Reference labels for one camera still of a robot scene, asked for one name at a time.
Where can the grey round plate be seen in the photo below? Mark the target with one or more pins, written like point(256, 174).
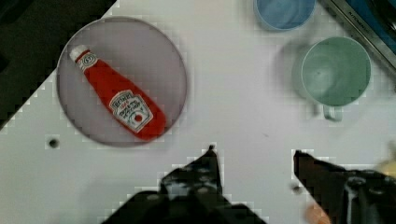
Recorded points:
point(137, 50)

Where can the black toaster oven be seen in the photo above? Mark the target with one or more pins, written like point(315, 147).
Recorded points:
point(372, 22)

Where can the red ketchup bottle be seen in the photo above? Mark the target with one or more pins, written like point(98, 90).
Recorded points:
point(125, 101)

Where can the blue plastic cup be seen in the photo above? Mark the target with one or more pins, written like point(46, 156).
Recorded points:
point(283, 15)

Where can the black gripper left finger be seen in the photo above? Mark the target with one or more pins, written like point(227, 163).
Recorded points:
point(191, 194)

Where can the green plastic mug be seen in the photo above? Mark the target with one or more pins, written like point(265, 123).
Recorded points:
point(333, 73)

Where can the orange slice toy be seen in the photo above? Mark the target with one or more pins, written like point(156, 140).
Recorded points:
point(315, 215)

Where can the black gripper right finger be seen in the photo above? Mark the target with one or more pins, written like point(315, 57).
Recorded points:
point(347, 196)

